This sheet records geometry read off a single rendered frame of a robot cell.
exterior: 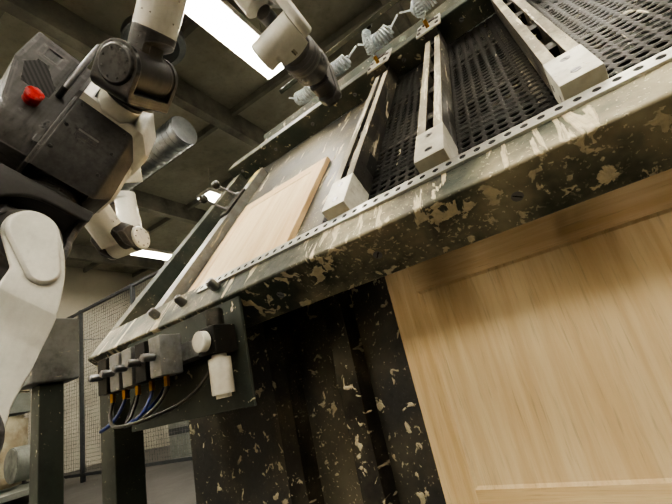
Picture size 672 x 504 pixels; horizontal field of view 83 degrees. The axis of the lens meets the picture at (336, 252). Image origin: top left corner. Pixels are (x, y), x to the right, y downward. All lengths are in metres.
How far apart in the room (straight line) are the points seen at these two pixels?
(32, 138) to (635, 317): 1.15
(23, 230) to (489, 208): 0.80
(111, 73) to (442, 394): 0.96
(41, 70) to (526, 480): 1.26
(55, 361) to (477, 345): 1.13
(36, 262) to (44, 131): 0.27
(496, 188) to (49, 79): 0.92
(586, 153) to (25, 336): 0.92
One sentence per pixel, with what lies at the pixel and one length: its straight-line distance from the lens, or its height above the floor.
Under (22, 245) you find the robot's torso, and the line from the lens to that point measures 0.86.
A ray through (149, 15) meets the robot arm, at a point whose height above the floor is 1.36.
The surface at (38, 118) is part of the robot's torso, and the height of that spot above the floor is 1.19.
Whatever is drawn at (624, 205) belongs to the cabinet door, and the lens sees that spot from 0.85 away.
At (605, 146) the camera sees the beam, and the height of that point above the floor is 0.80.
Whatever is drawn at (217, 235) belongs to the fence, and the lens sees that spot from 1.57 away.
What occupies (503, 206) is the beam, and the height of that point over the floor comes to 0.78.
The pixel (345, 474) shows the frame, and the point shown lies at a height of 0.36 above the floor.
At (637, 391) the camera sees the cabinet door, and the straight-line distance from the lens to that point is 0.84.
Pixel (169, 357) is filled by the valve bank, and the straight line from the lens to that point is 0.96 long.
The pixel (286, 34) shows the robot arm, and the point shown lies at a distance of 0.89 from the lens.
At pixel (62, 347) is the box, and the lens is 1.39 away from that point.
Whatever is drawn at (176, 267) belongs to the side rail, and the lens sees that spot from 1.71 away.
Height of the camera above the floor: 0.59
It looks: 18 degrees up
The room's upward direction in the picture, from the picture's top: 13 degrees counter-clockwise
